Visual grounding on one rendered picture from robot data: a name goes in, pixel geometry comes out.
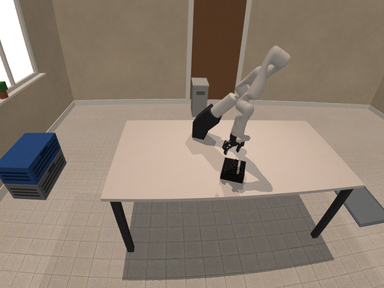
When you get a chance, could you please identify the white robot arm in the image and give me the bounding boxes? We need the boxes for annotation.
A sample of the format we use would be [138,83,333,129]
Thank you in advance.
[211,46,291,143]

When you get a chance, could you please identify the black lighting desk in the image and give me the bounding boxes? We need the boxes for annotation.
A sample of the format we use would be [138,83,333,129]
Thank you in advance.
[220,157,246,183]

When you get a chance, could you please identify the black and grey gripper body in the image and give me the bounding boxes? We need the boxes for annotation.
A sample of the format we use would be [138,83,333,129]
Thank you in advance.
[229,133,238,147]

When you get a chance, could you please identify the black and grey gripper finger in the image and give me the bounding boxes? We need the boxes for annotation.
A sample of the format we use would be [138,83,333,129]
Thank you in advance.
[236,142,245,152]
[222,140,236,155]

